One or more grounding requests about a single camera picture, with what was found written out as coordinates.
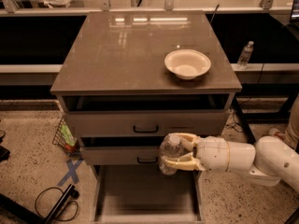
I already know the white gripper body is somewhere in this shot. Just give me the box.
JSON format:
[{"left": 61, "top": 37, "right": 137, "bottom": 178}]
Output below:
[{"left": 196, "top": 136, "right": 230, "bottom": 171}]

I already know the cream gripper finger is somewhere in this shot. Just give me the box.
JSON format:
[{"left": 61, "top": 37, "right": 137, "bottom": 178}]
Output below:
[
  {"left": 164, "top": 152, "right": 206, "bottom": 171},
  {"left": 168, "top": 133, "right": 198, "bottom": 151}
]

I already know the clear plastic water bottle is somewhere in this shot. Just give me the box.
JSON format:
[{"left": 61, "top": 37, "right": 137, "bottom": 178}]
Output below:
[{"left": 159, "top": 133, "right": 184, "bottom": 175}]

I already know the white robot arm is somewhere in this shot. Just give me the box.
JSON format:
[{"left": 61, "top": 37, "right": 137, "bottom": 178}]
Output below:
[{"left": 159, "top": 133, "right": 299, "bottom": 191}]

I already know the grey open bottom drawer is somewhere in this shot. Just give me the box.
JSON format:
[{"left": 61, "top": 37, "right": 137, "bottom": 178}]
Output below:
[{"left": 91, "top": 164, "right": 205, "bottom": 224}]

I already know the grey top drawer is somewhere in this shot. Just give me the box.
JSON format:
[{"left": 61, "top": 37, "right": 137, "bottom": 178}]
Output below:
[{"left": 64, "top": 110, "right": 228, "bottom": 137}]

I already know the grey three-drawer cabinet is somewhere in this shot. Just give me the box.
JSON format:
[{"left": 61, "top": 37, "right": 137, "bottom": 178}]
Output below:
[{"left": 50, "top": 10, "right": 243, "bottom": 224}]

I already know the grey middle drawer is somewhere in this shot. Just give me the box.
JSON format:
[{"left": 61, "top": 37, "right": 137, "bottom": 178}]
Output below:
[{"left": 80, "top": 147, "right": 159, "bottom": 165}]

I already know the small background water bottle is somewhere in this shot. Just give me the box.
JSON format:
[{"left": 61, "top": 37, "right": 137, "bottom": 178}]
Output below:
[{"left": 237, "top": 41, "right": 254, "bottom": 70}]

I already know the black table leg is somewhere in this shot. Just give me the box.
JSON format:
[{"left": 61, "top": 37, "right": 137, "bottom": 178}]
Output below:
[{"left": 232, "top": 98, "right": 256, "bottom": 144}]

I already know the white sneaker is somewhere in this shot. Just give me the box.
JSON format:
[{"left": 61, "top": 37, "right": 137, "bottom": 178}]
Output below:
[{"left": 269, "top": 128, "right": 285, "bottom": 141}]

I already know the white paper bowl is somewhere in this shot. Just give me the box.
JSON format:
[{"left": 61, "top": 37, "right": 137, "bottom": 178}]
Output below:
[{"left": 164, "top": 49, "right": 211, "bottom": 80}]

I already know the person's beige trouser leg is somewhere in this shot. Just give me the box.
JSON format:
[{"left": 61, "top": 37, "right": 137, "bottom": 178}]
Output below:
[{"left": 285, "top": 95, "right": 299, "bottom": 148}]

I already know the black stand leg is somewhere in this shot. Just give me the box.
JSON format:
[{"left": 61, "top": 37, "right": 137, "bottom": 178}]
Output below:
[{"left": 43, "top": 184, "right": 75, "bottom": 224}]

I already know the wire mesh basket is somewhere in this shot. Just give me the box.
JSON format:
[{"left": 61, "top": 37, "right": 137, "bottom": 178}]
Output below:
[{"left": 52, "top": 119, "right": 80, "bottom": 157}]

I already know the black floor cable loop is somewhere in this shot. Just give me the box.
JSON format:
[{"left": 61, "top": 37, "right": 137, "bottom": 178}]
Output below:
[{"left": 34, "top": 186, "right": 80, "bottom": 223}]

